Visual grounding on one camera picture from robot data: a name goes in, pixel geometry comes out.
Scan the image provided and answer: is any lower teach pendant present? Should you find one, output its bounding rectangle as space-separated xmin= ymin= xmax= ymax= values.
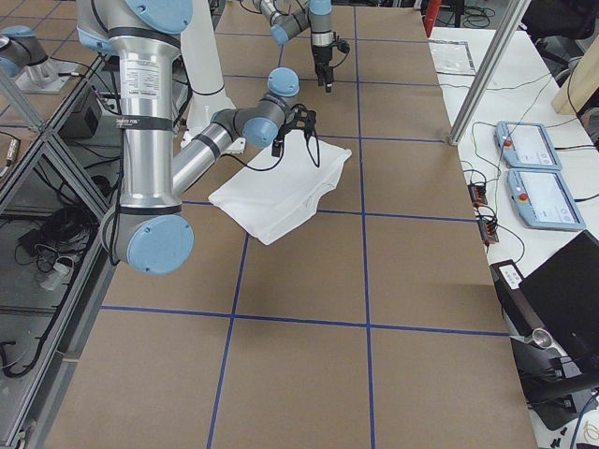
xmin=506 ymin=168 xmax=586 ymax=231

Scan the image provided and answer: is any upper teach pendant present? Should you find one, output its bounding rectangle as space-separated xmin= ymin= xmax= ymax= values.
xmin=495 ymin=121 xmax=562 ymax=171

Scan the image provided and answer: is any white long-sleeve printed shirt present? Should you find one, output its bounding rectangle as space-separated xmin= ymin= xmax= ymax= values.
xmin=209 ymin=130 xmax=352 ymax=245

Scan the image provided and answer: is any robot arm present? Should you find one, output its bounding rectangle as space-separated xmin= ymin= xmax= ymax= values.
xmin=252 ymin=0 xmax=350 ymax=93
xmin=77 ymin=1 xmax=316 ymax=276

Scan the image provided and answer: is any teach pendant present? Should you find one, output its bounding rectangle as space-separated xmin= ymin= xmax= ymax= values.
xmin=495 ymin=121 xmax=562 ymax=171
xmin=506 ymin=168 xmax=586 ymax=231

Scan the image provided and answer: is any aluminium frame post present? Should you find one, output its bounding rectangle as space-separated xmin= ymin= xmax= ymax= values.
xmin=447 ymin=0 xmax=531 ymax=146

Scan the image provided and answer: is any black laptop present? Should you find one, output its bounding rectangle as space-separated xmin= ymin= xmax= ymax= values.
xmin=490 ymin=231 xmax=598 ymax=430

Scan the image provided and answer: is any clear plastic bag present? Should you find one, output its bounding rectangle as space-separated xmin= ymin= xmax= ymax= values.
xmin=429 ymin=39 xmax=476 ymax=76

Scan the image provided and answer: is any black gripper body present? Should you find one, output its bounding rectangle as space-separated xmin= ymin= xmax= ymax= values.
xmin=311 ymin=39 xmax=350 ymax=78
xmin=275 ymin=105 xmax=316 ymax=140

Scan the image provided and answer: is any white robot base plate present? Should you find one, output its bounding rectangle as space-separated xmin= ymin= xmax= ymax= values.
xmin=180 ymin=90 xmax=246 ymax=155

